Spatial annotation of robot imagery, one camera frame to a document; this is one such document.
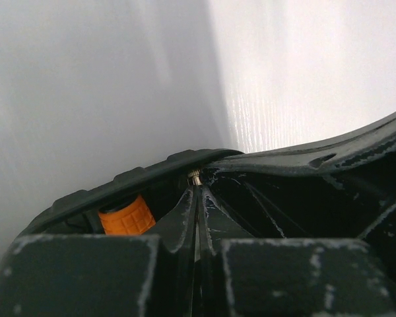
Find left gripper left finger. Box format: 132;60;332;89
0;188;198;316

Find black plastic tool case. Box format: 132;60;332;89
18;149;241;237

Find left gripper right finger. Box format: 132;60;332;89
195;186;396;316

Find orange handled screwdriver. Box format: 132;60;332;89
98;195;156;236

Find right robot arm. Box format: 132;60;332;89
201;112;396;283

